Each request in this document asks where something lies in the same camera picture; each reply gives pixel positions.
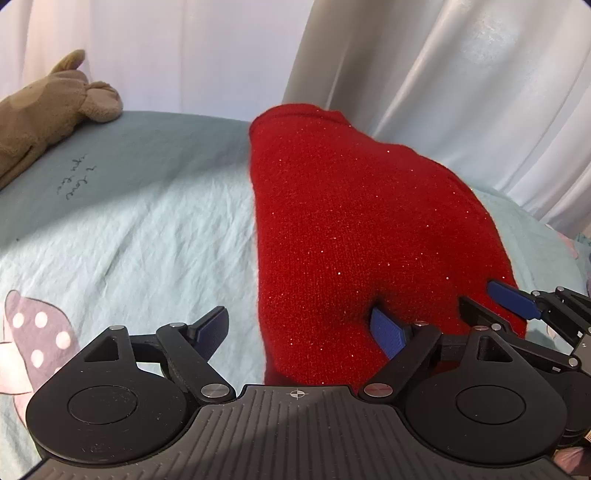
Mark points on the white curtain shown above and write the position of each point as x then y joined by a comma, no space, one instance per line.
369,64

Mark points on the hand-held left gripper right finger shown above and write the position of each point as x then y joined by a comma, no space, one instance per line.
388,333

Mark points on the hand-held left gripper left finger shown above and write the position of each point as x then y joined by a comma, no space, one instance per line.
213,326

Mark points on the red knit sweater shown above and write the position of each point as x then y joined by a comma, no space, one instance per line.
351,221

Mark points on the grey-brown plush toy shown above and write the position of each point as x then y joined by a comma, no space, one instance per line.
41,115

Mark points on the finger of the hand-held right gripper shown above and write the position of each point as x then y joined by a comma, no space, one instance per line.
475,308
510,296

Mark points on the light green printed bed sheet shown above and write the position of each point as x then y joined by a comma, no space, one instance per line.
138,221

